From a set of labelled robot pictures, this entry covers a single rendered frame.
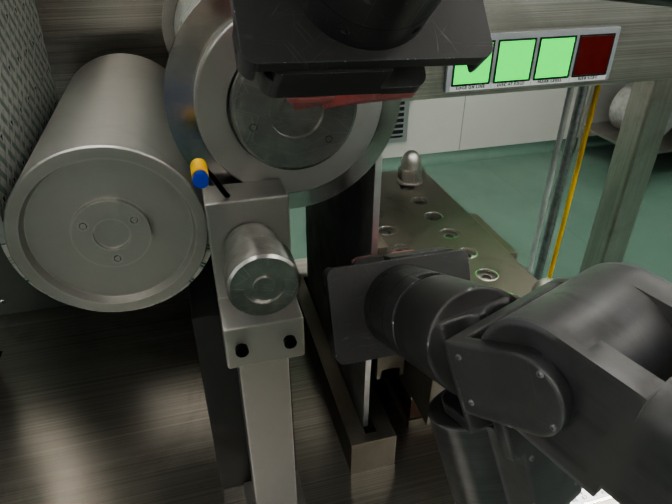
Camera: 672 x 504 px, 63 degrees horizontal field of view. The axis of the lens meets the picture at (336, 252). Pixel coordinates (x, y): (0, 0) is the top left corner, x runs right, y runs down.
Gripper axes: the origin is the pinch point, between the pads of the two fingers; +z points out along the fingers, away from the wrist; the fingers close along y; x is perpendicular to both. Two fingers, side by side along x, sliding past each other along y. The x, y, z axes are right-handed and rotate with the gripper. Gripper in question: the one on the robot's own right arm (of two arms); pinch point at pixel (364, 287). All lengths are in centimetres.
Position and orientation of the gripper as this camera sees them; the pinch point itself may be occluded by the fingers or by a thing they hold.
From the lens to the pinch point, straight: 46.0
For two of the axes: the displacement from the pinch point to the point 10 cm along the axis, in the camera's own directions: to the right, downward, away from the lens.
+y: 9.6, -1.3, 2.3
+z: -2.5, -0.8, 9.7
